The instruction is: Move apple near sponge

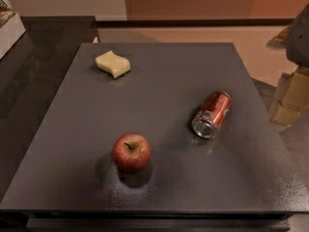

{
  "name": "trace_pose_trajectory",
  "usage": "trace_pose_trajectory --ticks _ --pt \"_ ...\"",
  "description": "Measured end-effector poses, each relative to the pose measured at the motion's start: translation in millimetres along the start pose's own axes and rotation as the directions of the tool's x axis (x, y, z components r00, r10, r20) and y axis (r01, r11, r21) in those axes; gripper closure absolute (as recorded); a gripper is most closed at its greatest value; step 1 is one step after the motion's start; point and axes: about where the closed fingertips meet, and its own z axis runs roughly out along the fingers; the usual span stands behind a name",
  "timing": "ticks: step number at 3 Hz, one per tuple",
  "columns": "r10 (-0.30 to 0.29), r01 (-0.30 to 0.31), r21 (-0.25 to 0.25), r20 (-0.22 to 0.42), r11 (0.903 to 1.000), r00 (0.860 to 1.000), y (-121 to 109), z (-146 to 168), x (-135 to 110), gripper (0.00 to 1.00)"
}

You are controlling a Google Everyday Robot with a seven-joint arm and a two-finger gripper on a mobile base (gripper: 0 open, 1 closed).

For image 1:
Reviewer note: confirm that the dark side counter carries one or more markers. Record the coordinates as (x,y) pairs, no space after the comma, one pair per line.
(30,75)

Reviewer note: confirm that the red apple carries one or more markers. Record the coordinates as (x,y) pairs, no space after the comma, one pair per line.
(131,152)

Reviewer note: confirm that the white box at left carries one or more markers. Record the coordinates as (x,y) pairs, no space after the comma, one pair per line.
(10,33)

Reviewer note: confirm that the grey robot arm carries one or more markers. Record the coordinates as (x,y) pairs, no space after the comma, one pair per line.
(297,41)

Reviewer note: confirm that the yellow sponge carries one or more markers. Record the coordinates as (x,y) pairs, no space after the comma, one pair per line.
(112,63)

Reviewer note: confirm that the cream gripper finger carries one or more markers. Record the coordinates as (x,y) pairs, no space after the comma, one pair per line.
(291,97)

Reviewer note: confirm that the red soda can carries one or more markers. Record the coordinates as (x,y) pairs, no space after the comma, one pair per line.
(211,115)

